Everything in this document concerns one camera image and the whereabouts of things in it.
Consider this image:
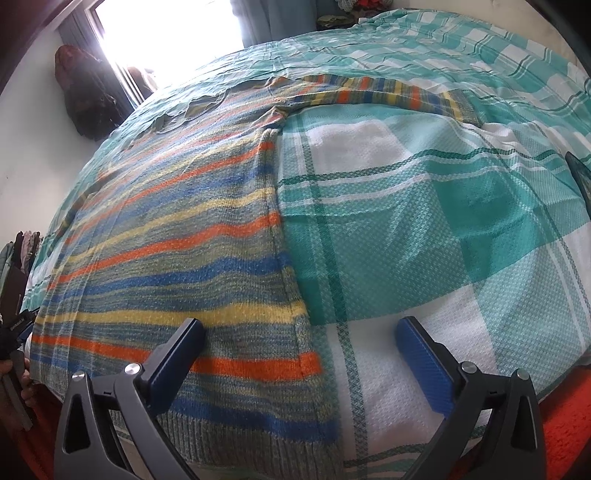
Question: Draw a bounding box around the striped knit sweater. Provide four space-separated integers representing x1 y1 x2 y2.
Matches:
31 75 478 479

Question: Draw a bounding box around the pile of folded clothes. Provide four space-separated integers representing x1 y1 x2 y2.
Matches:
1 231 43 283

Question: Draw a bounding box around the clothes heap by curtain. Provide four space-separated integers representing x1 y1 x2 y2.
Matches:
317 0 394 30

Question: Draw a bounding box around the person's left hand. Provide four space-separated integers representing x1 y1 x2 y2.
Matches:
1 351 35 432

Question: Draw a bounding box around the orange fuzzy rug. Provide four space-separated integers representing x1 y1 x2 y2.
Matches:
1 367 590 479

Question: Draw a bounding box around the teal plaid bed cover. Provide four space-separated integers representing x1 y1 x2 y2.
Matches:
25 10 590 479

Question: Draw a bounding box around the dark hanging bag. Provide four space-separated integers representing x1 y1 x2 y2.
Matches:
55 45 129 142

